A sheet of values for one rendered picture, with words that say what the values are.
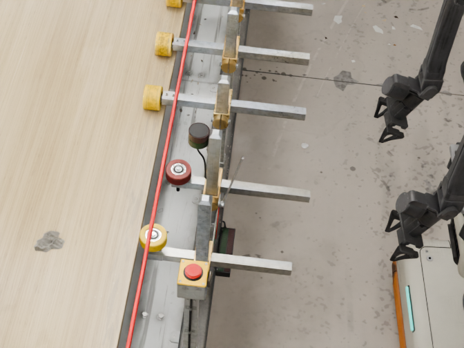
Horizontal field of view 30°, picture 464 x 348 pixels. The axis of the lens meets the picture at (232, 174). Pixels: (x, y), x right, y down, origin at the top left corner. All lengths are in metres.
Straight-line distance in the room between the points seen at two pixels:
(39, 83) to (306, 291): 1.36
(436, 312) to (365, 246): 0.56
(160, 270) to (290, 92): 1.61
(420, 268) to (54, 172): 1.43
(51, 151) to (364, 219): 1.54
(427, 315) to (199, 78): 1.22
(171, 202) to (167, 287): 0.33
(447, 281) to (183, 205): 1.05
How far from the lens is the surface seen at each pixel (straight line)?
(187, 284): 2.08
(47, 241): 2.53
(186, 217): 2.91
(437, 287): 3.31
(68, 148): 2.74
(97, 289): 2.45
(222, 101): 2.70
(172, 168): 2.67
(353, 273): 3.59
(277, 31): 4.45
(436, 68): 2.54
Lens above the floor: 3.01
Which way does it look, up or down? 52 degrees down
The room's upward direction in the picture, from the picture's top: 6 degrees clockwise
